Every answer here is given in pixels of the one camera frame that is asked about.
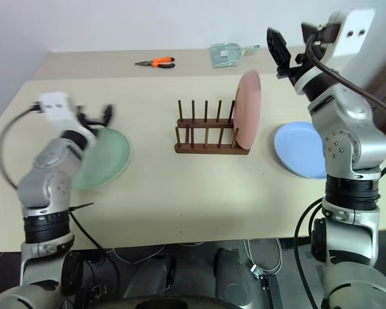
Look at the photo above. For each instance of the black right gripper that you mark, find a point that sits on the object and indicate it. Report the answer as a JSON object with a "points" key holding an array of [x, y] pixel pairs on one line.
{"points": [[312, 54]]}

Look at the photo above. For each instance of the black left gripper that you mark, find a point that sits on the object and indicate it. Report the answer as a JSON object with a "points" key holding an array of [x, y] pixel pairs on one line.
{"points": [[85, 120]]}

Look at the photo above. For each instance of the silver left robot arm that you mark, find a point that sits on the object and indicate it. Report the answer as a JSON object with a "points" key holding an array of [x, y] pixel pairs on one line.
{"points": [[48, 180]]}

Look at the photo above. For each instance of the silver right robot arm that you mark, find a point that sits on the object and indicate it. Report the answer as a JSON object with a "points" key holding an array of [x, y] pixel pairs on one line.
{"points": [[350, 128]]}

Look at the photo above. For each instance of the wooden dish rack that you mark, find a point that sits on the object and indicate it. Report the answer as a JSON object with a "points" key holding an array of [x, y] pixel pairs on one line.
{"points": [[209, 146]]}

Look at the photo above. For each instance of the green plate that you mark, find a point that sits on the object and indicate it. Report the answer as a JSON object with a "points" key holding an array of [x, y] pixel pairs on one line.
{"points": [[107, 157]]}

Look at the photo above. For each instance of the clear plastic bag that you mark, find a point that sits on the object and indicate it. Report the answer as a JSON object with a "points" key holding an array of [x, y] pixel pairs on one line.
{"points": [[226, 54]]}

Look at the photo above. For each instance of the pink plate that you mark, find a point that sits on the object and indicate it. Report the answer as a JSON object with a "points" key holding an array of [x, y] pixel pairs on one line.
{"points": [[249, 109]]}

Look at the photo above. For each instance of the blue plate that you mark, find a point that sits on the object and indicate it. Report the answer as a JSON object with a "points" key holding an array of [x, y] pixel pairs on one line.
{"points": [[297, 148]]}

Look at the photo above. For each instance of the dark grey rounded shape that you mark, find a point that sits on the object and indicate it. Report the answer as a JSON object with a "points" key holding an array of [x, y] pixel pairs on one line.
{"points": [[236, 273], [151, 277]]}

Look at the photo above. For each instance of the dark round robot torso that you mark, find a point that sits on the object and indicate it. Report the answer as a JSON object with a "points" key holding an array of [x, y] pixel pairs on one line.
{"points": [[180, 301]]}

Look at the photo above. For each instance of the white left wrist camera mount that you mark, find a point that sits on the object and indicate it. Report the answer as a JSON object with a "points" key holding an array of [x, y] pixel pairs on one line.
{"points": [[55, 107]]}

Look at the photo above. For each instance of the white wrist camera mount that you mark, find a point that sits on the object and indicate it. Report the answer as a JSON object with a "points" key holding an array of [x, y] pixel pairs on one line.
{"points": [[55, 107], [354, 35]]}

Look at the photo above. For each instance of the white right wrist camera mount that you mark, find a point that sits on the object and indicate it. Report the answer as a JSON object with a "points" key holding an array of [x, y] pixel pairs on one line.
{"points": [[354, 35]]}

